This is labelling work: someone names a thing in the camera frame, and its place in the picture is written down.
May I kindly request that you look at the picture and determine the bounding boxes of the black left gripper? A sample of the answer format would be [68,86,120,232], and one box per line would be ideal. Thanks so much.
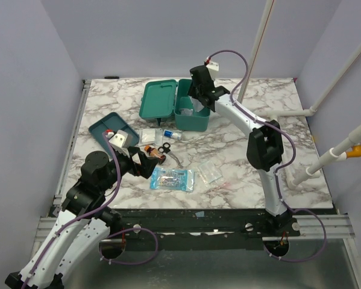
[101,146,160,192]

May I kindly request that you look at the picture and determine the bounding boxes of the amber orange cap pill bottle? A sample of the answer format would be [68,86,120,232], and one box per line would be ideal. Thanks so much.
[144,145,166,164]

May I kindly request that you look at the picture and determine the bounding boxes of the clear white cap liquid bottle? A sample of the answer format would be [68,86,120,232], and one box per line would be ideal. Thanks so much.
[190,97,204,113]

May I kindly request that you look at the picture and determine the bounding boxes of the small foil packet bag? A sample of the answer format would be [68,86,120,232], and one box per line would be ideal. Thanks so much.
[180,108,193,116]

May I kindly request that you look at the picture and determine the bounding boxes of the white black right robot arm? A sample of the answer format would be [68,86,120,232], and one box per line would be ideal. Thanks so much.
[189,65,292,236]

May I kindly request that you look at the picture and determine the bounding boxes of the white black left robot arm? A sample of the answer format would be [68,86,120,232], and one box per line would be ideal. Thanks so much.
[5,147,158,288]

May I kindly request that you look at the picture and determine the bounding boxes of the teal medicine kit box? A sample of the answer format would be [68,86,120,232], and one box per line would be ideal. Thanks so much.
[139,79,210,132]

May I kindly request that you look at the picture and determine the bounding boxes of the white gauze pad packet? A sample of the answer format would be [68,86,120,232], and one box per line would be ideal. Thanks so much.
[139,128,163,146]

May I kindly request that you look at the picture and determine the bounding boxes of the white blue bandage roll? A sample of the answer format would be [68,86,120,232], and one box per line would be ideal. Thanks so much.
[163,129,182,140]

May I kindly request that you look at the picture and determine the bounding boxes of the teal divided tray insert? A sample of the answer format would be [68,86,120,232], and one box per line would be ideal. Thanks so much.
[88,112,139,155]

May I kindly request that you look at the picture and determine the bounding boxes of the clear zip bag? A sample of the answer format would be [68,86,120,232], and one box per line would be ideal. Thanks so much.
[197,160,228,189]

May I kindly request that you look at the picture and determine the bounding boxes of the yellow pipe fitting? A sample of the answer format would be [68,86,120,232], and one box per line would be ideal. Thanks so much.
[346,144,361,158]

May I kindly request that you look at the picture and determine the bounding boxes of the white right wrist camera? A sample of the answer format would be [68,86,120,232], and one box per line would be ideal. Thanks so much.
[205,58,219,81]

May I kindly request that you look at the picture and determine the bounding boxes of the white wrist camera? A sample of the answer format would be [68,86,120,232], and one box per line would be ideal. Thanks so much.
[105,130,132,156]
[205,58,219,81]

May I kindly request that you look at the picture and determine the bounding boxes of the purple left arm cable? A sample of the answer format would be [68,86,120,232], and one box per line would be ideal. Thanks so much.
[20,129,160,289]

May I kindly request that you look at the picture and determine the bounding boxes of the black handled bandage scissors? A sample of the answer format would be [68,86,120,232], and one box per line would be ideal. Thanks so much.
[158,142,183,169]

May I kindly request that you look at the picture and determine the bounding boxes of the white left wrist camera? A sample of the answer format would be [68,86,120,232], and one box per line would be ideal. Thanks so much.
[105,130,132,156]

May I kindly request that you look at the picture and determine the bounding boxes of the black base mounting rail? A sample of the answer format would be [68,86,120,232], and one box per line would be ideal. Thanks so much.
[47,207,341,250]

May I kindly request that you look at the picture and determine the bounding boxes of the white PVC pipe frame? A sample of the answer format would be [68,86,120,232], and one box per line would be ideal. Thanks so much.
[244,1,361,188]

